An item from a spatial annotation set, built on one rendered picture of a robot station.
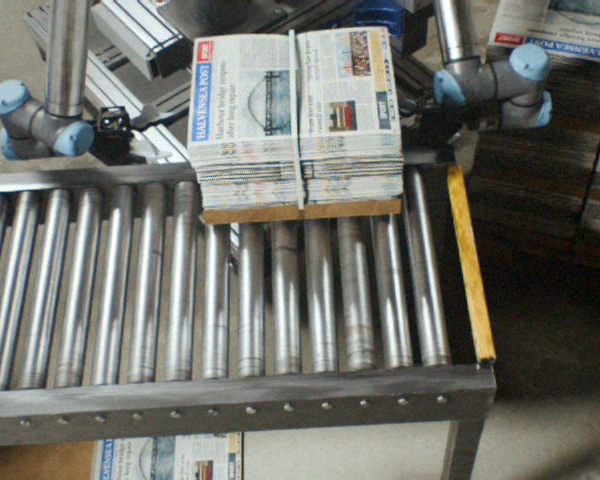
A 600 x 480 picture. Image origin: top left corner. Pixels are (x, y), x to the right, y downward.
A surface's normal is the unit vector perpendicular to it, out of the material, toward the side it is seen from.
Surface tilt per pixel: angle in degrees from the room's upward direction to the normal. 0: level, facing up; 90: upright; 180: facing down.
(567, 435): 0
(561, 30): 1
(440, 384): 0
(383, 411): 90
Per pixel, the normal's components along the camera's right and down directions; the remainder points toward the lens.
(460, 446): 0.03, 0.80
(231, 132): -0.11, -0.61
